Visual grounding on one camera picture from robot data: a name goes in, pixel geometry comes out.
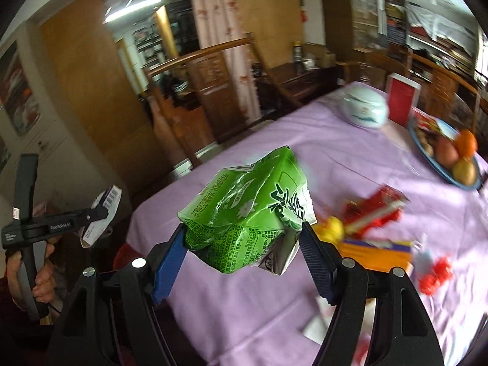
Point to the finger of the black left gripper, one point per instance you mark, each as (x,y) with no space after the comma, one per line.
(98,213)

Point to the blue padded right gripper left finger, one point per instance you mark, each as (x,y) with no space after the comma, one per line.
(109,318)

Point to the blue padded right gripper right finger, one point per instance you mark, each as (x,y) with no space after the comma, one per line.
(402,333)

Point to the white blue medicine box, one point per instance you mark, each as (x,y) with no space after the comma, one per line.
(92,231)

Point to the orange medicine box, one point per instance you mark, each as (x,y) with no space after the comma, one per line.
(378,255)

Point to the green snack bag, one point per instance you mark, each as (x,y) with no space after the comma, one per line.
(251,215)

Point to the red snack wrapper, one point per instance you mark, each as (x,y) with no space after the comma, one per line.
(384,205)

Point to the yellow net wrapper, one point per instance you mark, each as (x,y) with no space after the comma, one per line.
(330,230)

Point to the white paper napkin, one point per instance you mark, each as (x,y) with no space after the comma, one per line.
(318,326)

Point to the person's left hand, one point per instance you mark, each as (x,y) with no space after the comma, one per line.
(44,291)

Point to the purple tablecloth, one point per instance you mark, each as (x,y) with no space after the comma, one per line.
(253,317)

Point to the wooden chair left side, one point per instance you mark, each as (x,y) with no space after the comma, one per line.
(209,74)

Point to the wooden chair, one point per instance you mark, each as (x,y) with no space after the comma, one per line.
(209,74)
(445,94)

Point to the red apple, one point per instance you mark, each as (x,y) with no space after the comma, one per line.
(445,152)

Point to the orange fruit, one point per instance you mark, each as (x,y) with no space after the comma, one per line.
(465,144)

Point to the red snack packet on plate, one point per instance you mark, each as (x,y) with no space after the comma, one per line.
(433,125)

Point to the white ceramic lidded jar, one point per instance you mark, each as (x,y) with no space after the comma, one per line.
(364,106)

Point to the red and white box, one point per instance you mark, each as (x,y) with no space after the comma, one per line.
(402,96)

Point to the wooden chair far side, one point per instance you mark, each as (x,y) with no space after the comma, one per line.
(445,94)

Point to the wooden glass cabinet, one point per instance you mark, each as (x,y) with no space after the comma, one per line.
(351,27)

